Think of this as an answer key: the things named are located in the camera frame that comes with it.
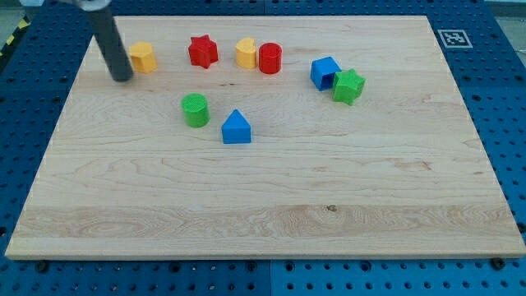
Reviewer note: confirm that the yellow hexagon block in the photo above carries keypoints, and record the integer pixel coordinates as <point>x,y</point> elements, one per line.
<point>143,57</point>

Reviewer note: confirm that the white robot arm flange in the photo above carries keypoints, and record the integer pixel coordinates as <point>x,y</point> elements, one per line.
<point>85,5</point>

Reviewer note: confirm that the green star block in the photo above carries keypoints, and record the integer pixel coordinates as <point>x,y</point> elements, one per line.
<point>347,86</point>

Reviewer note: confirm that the white fiducial marker tag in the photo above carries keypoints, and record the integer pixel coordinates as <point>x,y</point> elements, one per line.
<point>454,39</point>

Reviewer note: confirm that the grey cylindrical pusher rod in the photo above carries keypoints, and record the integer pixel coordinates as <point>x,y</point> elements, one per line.
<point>110,44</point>

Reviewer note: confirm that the blue cube block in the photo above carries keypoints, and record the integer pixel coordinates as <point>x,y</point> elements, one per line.
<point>323,72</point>

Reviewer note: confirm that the red cylinder block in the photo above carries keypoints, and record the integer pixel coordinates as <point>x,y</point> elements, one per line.
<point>270,58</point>

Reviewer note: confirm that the red star block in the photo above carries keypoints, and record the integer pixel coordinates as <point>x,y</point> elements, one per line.
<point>203,51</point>

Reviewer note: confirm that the yellow heart block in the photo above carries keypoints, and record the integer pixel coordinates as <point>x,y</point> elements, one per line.
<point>245,50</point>

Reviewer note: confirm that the blue triangle block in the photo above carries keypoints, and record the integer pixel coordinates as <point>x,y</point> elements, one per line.
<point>236,129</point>

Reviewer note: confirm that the green cylinder block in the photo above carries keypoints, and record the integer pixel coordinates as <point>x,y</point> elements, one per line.
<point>195,110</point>

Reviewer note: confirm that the light wooden board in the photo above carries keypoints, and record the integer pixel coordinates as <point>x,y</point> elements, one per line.
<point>399,174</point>

